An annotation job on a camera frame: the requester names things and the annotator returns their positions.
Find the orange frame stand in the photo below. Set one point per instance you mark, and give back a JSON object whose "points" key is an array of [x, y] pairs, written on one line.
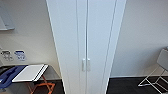
{"points": [[45, 87]]}

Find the blue white wall sticker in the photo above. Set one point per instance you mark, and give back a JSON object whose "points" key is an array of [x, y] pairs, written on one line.
{"points": [[20, 55]]}

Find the white wardrobe door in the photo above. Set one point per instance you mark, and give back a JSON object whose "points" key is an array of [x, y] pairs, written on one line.
{"points": [[70, 33], [100, 33]]}

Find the blue object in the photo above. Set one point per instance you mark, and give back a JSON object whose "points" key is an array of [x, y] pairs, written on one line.
{"points": [[10, 76]]}

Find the white flat board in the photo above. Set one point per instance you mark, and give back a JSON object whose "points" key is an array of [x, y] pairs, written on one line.
{"points": [[30, 72]]}

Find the white wardrobe cabinet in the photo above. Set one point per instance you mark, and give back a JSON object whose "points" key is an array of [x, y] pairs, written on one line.
{"points": [[53, 33]]}

